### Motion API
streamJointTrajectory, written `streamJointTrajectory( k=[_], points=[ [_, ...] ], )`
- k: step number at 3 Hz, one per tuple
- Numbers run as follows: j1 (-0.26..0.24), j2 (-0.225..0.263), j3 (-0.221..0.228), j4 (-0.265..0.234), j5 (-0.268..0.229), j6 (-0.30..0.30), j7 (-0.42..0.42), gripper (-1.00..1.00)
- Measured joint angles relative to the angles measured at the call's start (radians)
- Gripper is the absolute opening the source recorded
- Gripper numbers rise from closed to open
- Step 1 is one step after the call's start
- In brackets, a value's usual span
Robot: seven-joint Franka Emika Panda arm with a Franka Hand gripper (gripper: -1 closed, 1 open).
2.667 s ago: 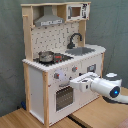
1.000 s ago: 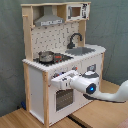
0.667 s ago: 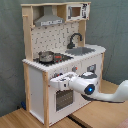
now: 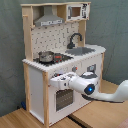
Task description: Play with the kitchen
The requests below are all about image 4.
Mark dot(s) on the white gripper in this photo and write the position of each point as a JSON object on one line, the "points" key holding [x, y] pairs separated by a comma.
{"points": [[62, 81]]}

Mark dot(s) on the white oven door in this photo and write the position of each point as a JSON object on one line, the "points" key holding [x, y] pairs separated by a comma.
{"points": [[62, 103]]}

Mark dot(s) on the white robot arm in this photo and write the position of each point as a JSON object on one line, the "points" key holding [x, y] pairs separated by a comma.
{"points": [[88, 86]]}

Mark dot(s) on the wooden toy kitchen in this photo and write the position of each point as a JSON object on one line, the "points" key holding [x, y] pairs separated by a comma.
{"points": [[53, 38]]}

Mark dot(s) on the right red stove knob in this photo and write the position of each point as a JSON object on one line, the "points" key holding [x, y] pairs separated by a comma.
{"points": [[74, 68]]}

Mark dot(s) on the black stovetop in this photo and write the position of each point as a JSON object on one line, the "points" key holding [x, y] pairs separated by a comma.
{"points": [[58, 58]]}

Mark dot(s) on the small metal pot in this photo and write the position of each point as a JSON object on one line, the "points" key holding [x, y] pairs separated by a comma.
{"points": [[46, 56]]}

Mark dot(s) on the grey ice dispenser panel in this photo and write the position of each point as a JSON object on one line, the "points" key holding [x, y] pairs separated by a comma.
{"points": [[92, 68]]}

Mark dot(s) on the grey sink basin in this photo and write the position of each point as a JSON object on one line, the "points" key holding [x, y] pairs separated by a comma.
{"points": [[79, 51]]}

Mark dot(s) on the black faucet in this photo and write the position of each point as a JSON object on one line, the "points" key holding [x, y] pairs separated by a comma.
{"points": [[71, 44]]}

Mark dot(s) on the silver range hood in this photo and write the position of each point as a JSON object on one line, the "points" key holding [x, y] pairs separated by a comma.
{"points": [[48, 18]]}

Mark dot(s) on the toy microwave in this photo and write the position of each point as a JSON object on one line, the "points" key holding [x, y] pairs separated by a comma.
{"points": [[78, 11]]}

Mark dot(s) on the grey backdrop curtain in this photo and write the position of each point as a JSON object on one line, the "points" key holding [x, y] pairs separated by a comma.
{"points": [[107, 27]]}

